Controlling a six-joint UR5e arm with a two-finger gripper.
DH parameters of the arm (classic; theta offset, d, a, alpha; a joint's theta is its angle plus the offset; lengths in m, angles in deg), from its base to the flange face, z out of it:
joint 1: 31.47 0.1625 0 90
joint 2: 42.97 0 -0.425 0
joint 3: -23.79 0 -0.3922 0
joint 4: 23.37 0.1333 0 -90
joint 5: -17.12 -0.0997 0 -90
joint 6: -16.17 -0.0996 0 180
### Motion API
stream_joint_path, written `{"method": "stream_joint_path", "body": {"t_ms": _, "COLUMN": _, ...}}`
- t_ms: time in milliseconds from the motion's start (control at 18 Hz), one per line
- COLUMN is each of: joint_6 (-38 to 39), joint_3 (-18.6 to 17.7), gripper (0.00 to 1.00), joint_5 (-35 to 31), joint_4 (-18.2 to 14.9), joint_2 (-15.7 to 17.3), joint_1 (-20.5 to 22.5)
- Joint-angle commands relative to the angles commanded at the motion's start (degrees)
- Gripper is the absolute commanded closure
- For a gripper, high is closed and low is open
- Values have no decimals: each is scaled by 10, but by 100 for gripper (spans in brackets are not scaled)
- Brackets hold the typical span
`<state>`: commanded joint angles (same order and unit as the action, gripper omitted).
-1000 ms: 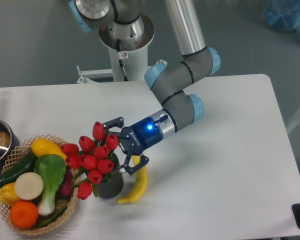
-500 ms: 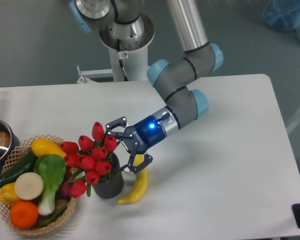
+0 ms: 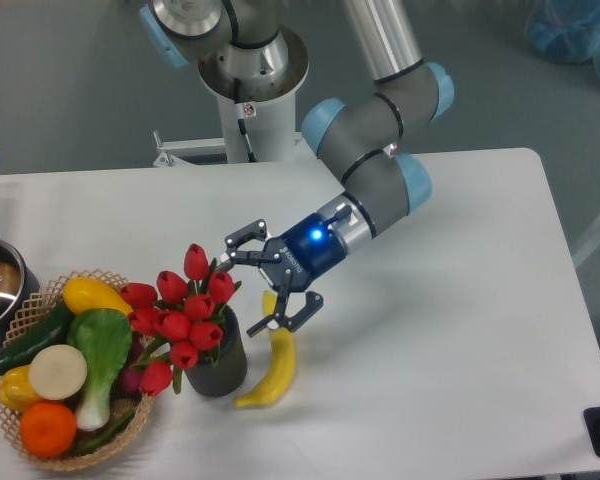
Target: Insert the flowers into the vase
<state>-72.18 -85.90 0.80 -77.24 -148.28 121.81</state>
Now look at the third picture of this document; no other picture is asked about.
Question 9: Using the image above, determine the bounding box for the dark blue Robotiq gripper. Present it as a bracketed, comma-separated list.
[218, 192, 375, 336]

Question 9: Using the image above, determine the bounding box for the red tulip bouquet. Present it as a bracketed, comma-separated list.
[121, 243, 238, 397]

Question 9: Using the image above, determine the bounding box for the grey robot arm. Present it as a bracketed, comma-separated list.
[140, 1, 454, 335]

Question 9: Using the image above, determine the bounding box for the dark grey ribbed vase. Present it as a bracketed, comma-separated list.
[184, 307, 247, 398]

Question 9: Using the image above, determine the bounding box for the yellow toy banana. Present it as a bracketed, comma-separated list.
[233, 289, 297, 409]

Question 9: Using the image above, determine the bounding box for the green toy bok choy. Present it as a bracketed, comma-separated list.
[67, 308, 132, 431]

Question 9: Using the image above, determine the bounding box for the purple toy sweet potato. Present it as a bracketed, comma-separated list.
[118, 336, 144, 394]

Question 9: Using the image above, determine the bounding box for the yellow toy squash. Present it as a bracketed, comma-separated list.
[62, 277, 132, 335]

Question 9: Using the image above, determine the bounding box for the green toy cucumber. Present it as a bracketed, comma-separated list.
[0, 301, 75, 376]

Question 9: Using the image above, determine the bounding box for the green toy bean pod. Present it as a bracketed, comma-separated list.
[73, 409, 135, 456]

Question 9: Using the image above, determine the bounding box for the woven wicker basket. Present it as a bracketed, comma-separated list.
[0, 269, 153, 472]

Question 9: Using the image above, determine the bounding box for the orange toy orange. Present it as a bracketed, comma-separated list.
[19, 402, 77, 458]

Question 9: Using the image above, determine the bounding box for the yellow toy bell pepper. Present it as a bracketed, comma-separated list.
[0, 365, 43, 413]

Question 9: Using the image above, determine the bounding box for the blue plastic bag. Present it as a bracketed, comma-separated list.
[524, 1, 600, 80]

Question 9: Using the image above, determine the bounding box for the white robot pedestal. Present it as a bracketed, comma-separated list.
[153, 26, 309, 166]

